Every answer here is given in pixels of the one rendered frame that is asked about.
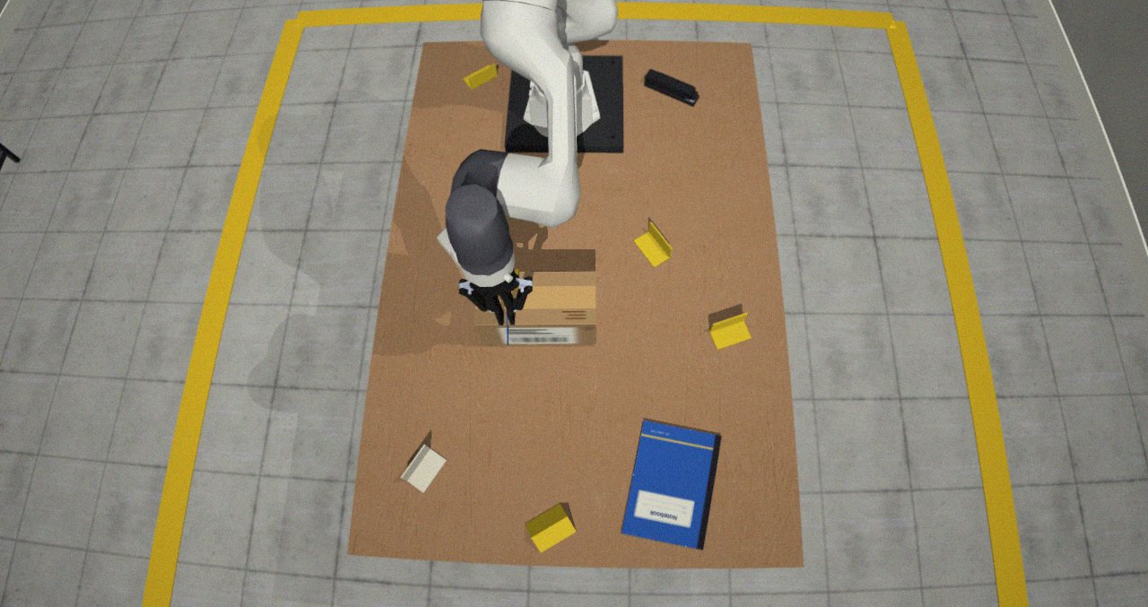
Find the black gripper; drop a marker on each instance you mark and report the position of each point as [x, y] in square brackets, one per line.
[504, 289]

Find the blue notebook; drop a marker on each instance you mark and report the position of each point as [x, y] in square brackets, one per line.
[672, 485]

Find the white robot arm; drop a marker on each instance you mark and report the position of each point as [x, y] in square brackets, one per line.
[522, 35]

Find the tan cardboard box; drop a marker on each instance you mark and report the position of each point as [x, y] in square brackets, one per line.
[561, 310]

